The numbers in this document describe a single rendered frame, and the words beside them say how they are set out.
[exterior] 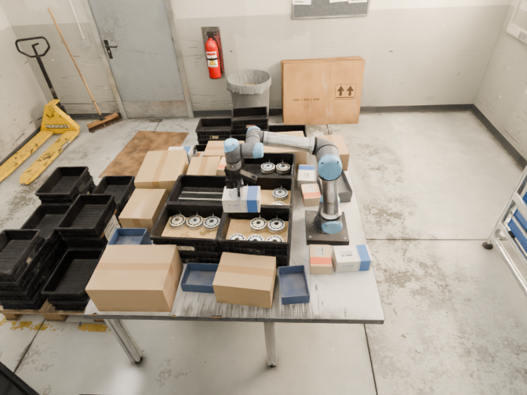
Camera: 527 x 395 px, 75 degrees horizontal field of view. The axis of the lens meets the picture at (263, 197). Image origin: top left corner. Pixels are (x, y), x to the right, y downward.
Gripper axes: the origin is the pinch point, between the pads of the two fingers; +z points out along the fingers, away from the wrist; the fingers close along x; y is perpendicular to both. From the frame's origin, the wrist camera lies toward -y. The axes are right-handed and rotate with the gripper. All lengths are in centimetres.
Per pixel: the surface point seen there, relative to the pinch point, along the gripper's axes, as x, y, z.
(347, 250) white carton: 11, -59, 32
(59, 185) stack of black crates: -91, 181, 61
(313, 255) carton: 14, -39, 34
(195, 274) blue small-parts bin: 22, 29, 40
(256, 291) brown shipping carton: 43, -9, 27
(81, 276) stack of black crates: -8, 130, 83
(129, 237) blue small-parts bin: -1, 75, 33
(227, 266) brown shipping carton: 28.7, 7.7, 24.9
